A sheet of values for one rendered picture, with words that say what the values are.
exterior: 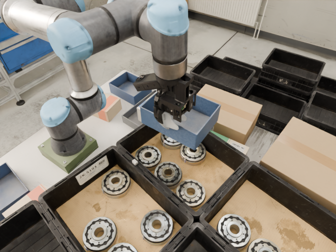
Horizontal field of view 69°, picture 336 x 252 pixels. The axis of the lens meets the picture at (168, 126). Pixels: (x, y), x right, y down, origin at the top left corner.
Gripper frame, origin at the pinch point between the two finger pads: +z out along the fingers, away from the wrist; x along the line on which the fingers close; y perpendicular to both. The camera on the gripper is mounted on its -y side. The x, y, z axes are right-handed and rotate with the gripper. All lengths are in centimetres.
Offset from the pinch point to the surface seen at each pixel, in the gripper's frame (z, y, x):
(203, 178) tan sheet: 29.2, 11.5, 5.0
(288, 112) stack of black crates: 82, 25, 112
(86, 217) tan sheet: 26.6, -12.6, -30.8
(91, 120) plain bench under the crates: 42, -57, 7
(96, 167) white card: 21.3, -20.4, -16.8
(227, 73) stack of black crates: 71, -28, 115
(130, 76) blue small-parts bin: 41, -62, 45
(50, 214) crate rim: 17.5, -17.7, -36.8
